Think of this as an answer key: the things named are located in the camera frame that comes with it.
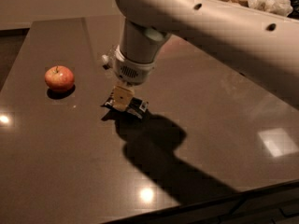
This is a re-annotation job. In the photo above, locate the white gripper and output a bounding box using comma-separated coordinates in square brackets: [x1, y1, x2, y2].
[112, 46, 154, 112]

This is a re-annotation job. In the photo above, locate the black rxbar chocolate wrapper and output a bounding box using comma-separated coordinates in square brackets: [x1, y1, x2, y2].
[103, 94, 149, 119]

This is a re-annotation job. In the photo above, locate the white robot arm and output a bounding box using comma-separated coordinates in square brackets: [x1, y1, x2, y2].
[113, 0, 299, 108]

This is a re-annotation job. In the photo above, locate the red apple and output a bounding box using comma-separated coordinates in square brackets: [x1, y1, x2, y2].
[44, 65, 75, 92]

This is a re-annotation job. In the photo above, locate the clear plastic water bottle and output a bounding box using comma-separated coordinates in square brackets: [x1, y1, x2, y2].
[101, 46, 117, 70]

